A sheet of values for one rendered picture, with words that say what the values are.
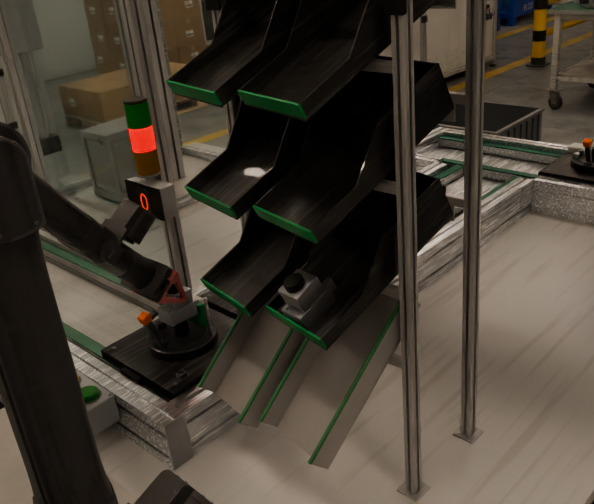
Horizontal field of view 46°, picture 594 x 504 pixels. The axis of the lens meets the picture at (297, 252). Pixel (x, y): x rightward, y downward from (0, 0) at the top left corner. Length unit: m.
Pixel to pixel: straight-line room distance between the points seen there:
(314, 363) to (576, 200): 1.19
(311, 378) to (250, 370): 0.12
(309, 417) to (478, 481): 0.31
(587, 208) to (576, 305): 0.47
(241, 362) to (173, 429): 0.17
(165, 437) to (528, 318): 0.85
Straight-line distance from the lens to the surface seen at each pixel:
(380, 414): 1.37
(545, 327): 1.64
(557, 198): 2.16
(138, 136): 1.48
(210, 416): 1.33
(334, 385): 1.11
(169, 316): 1.38
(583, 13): 6.22
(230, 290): 1.12
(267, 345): 1.20
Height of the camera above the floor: 1.73
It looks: 26 degrees down
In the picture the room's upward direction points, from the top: 6 degrees counter-clockwise
